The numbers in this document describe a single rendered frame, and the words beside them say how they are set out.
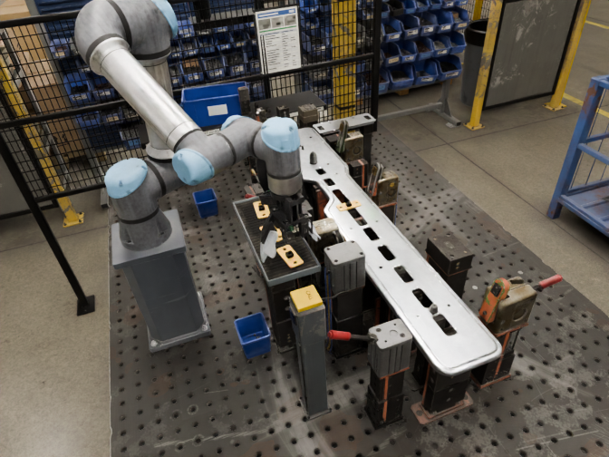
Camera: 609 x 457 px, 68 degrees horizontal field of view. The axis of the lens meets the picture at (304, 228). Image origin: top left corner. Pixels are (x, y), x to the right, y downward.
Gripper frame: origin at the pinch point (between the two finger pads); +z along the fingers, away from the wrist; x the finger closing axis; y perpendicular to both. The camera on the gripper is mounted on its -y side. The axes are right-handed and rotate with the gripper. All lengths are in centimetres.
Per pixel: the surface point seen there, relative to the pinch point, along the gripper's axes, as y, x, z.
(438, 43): -213, 246, 43
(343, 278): 4.2, 13.6, 13.7
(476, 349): 38, 30, 18
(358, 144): -64, 65, 18
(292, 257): 1.2, 0.2, 1.8
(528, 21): -184, 315, 33
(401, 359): 30.1, 13.3, 19.3
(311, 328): 17.8, -4.1, 9.4
